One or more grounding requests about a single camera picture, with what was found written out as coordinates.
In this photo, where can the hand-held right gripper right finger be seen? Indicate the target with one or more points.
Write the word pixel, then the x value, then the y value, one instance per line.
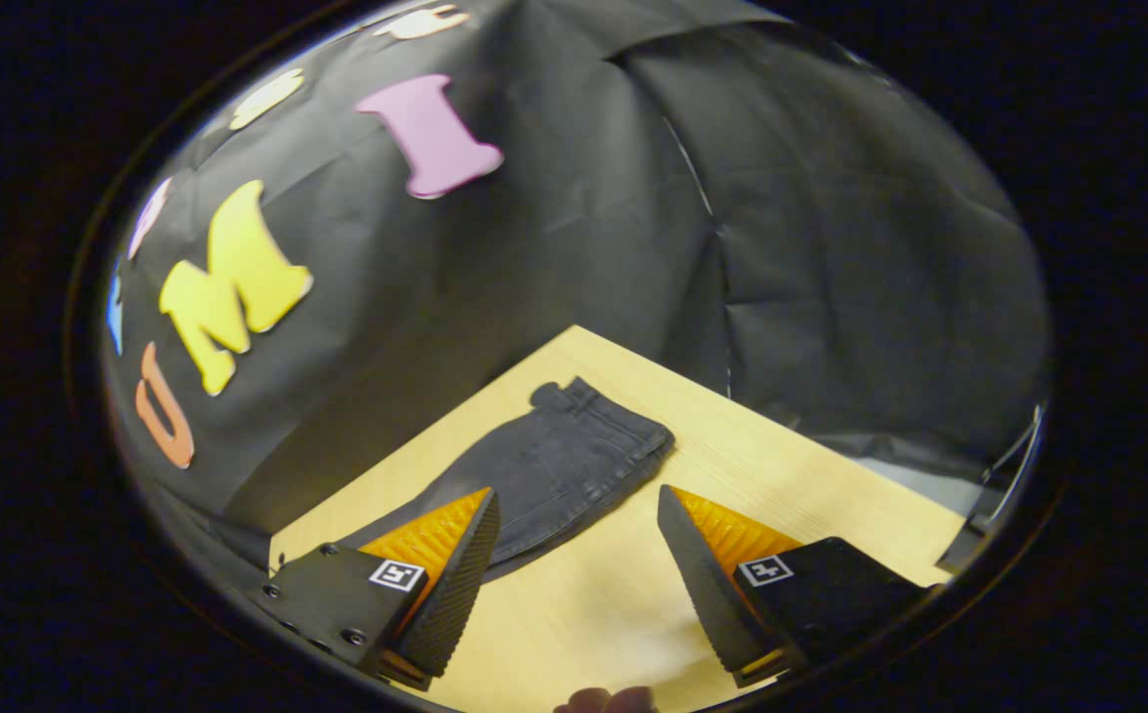
pixel 702 584

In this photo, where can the black backdrop cloth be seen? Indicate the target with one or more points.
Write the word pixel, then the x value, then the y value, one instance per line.
pixel 583 198

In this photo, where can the dark metal frame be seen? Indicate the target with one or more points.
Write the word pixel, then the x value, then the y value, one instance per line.
pixel 999 495

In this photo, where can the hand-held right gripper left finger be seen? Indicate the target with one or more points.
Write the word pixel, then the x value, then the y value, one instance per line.
pixel 460 584

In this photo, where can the dark denim jeans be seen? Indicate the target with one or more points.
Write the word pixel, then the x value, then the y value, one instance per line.
pixel 564 465

